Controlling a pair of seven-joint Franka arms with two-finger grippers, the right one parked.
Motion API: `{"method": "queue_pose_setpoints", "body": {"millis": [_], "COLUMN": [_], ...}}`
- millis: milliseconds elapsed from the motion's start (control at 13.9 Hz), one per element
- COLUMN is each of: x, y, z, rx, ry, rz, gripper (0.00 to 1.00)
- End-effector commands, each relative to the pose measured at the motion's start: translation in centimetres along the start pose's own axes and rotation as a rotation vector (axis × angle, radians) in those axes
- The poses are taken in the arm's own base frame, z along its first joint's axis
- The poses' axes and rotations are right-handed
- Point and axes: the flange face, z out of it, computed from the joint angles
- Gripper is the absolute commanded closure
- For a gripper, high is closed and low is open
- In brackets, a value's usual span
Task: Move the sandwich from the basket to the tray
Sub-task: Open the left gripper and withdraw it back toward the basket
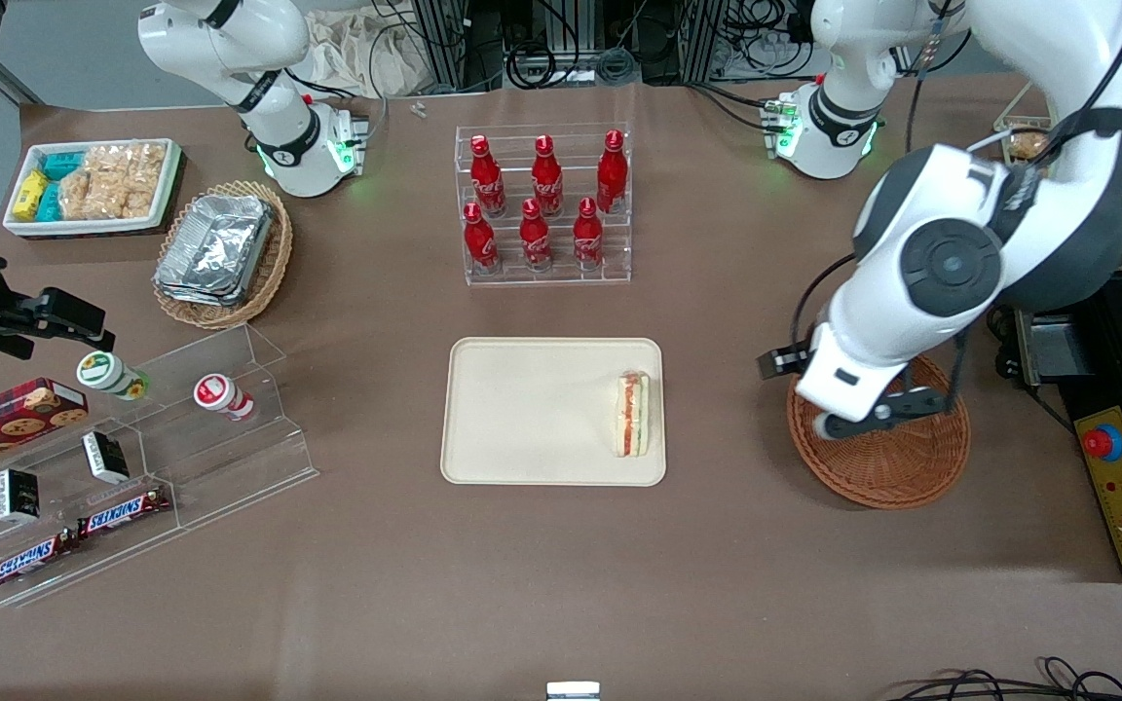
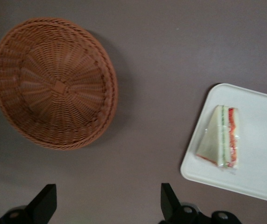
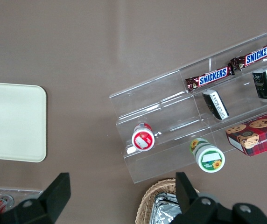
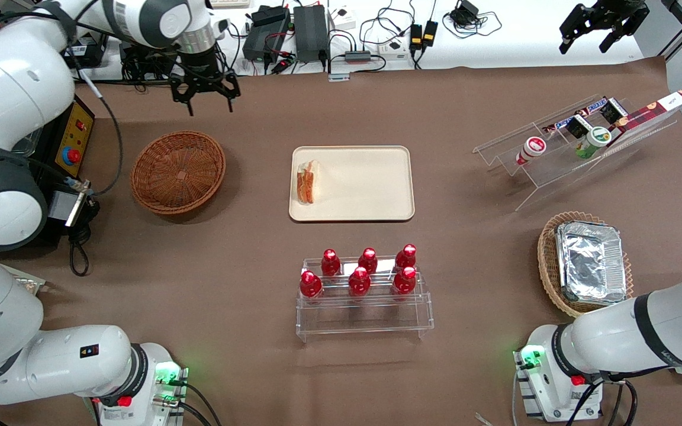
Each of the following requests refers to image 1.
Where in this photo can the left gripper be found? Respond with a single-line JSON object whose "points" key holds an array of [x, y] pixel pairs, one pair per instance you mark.
{"points": [[775, 364]]}

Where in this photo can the triangle sandwich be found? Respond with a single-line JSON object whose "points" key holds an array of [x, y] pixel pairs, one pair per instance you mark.
{"points": [[632, 419]]}

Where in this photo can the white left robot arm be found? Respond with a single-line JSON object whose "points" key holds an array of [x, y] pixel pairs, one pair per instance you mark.
{"points": [[951, 263]]}

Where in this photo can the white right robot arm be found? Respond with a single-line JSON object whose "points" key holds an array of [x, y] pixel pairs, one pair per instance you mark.
{"points": [[230, 39]]}

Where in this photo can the round brown wicker basket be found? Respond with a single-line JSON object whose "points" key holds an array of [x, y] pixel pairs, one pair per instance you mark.
{"points": [[892, 477]]}

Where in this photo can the oval light wicker basket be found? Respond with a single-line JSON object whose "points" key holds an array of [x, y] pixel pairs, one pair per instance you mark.
{"points": [[276, 268]]}

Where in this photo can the beige rectangular tray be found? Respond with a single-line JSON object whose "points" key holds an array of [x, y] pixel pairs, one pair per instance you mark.
{"points": [[532, 409]]}

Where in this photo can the green lid yoghurt bottle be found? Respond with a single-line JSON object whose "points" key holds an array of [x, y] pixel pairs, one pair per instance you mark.
{"points": [[113, 375]]}

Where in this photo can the white rectangular snack bin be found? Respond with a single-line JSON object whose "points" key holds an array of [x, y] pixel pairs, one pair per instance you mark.
{"points": [[84, 228]]}

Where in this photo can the red tartan cookie box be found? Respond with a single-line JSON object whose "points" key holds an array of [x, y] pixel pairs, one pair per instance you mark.
{"points": [[6, 419]]}

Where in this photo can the teal snack packet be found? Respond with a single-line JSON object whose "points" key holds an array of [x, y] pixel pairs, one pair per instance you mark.
{"points": [[50, 202], [64, 166]]}

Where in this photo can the small black snack box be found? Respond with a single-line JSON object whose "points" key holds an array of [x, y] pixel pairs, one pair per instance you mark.
{"points": [[105, 458], [16, 497]]}

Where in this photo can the yellow snack packet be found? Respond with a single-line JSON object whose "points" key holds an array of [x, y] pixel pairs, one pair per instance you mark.
{"points": [[30, 195]]}

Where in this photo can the clear bag of rice crackers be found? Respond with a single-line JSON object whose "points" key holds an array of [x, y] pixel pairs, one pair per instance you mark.
{"points": [[113, 180]]}

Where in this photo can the red lid yoghurt bottle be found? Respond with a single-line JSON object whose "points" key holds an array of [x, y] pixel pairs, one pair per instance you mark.
{"points": [[220, 394]]}

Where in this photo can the stacked aluminium foil trays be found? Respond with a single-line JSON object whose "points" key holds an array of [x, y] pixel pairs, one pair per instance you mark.
{"points": [[215, 248]]}

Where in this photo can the Snickers chocolate bar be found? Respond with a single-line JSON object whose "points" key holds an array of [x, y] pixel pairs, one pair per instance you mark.
{"points": [[123, 511], [30, 563]]}

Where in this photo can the clear acrylic stepped shelf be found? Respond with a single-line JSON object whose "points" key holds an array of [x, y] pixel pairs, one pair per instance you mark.
{"points": [[230, 458]]}

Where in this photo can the red cola bottle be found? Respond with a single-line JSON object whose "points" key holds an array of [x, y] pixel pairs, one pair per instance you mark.
{"points": [[612, 180], [488, 185], [547, 185], [480, 243], [536, 241], [588, 241]]}

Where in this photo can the clear acrylic bottle rack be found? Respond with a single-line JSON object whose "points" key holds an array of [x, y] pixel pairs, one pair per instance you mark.
{"points": [[561, 278]]}

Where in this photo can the clear bag of pastry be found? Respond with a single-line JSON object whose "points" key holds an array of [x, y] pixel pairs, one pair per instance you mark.
{"points": [[1028, 146]]}

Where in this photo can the beige crumpled cloth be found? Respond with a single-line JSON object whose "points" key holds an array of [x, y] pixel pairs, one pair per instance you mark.
{"points": [[347, 58]]}

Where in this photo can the aluminium frame post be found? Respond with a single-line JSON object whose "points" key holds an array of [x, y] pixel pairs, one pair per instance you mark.
{"points": [[446, 44], [704, 39]]}

